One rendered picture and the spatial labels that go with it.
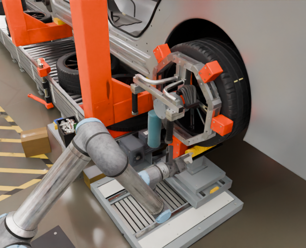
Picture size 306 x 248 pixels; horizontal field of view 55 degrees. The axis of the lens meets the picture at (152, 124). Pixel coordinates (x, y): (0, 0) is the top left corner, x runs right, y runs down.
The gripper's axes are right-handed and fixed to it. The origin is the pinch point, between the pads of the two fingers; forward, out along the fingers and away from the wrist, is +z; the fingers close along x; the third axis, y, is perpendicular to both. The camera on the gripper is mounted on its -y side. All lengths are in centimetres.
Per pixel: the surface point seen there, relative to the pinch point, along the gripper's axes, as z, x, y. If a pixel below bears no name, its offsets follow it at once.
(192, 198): 9.5, -33.9, 32.3
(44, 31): 3, -184, -181
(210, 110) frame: 7.7, 21.3, -17.9
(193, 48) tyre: 15, 21, -54
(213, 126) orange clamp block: 6.9, 19.7, -9.4
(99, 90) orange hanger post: -24, -33, -59
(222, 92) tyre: 15.1, 27.9, -24.2
